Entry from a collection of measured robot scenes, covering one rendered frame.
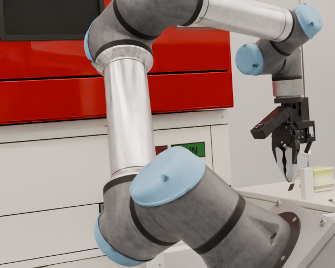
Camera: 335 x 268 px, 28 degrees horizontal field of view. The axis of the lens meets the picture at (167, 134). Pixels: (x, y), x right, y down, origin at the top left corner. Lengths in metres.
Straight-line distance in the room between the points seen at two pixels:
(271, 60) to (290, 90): 0.12
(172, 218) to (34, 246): 0.93
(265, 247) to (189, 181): 0.15
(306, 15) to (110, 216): 0.65
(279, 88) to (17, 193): 0.76
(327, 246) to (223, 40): 1.17
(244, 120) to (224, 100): 1.88
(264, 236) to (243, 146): 2.90
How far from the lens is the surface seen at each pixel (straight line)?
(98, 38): 1.34
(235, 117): 3.91
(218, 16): 1.35
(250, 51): 1.57
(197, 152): 2.07
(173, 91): 1.98
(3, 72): 1.81
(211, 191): 1.02
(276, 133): 1.70
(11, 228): 1.88
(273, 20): 1.45
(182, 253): 1.36
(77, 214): 1.93
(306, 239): 1.03
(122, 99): 1.24
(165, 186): 1.00
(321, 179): 2.00
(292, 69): 1.67
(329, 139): 4.33
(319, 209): 1.80
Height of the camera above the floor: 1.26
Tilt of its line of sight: 3 degrees down
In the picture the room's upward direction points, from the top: 4 degrees counter-clockwise
